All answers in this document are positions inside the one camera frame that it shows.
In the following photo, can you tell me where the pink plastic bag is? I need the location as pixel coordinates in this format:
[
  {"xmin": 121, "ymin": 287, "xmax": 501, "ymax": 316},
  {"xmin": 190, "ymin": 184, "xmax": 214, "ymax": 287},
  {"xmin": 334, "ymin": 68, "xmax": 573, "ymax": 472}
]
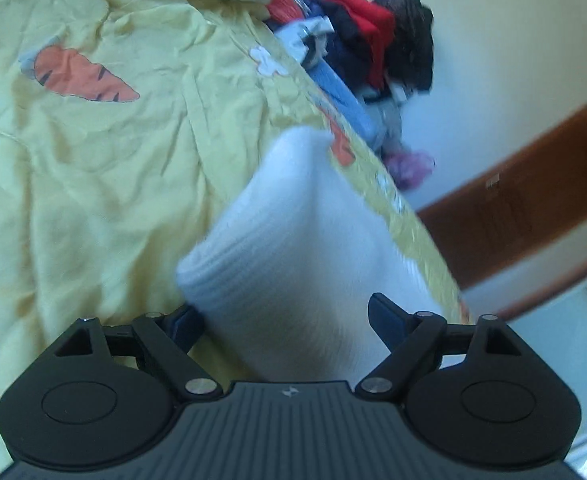
[{"xmin": 385, "ymin": 151, "xmax": 435, "ymax": 191}]

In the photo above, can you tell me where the dark clothes pile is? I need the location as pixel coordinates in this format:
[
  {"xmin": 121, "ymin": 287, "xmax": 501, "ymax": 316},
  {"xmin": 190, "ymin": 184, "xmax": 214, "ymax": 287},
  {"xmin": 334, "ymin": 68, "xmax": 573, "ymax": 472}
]
[{"xmin": 288, "ymin": 0, "xmax": 433, "ymax": 93}]

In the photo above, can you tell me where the red jacket on pile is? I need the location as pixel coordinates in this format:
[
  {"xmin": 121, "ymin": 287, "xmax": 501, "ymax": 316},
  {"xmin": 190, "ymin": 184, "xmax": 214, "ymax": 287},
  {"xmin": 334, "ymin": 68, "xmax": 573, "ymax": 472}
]
[{"xmin": 326, "ymin": 0, "xmax": 395, "ymax": 89}]

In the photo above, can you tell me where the brown wooden door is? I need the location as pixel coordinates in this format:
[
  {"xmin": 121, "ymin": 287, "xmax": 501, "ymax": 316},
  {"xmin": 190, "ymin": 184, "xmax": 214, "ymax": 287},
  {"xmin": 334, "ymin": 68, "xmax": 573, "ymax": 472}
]
[{"xmin": 416, "ymin": 103, "xmax": 587, "ymax": 321}]

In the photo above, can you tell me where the white knit garment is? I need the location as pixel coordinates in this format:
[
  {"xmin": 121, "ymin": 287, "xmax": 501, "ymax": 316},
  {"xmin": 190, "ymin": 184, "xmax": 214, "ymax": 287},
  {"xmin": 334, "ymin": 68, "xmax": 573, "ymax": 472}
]
[{"xmin": 175, "ymin": 126, "xmax": 463, "ymax": 384}]

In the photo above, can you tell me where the yellow carrot print bedsheet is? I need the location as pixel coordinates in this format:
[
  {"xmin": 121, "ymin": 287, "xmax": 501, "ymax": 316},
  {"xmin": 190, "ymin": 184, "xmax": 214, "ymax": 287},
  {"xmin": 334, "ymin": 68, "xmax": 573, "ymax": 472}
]
[{"xmin": 0, "ymin": 0, "xmax": 469, "ymax": 472}]

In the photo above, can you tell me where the blue folded blanket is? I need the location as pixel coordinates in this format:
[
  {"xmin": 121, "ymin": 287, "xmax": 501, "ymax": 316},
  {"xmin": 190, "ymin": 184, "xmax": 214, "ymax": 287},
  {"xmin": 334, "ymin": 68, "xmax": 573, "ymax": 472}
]
[{"xmin": 307, "ymin": 61, "xmax": 387, "ymax": 151}]

